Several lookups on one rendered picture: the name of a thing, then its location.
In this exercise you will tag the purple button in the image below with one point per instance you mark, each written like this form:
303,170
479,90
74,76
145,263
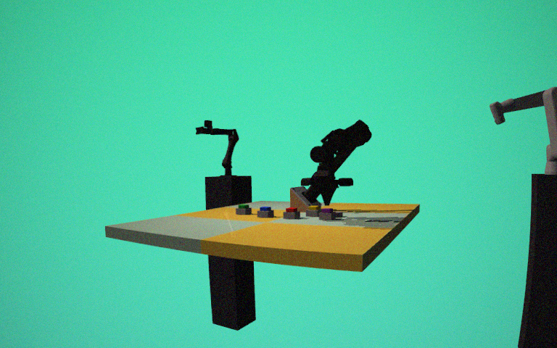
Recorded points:
327,214

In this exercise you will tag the blue button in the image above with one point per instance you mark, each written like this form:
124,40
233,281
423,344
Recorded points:
265,212

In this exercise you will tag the red button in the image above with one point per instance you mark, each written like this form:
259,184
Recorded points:
291,214

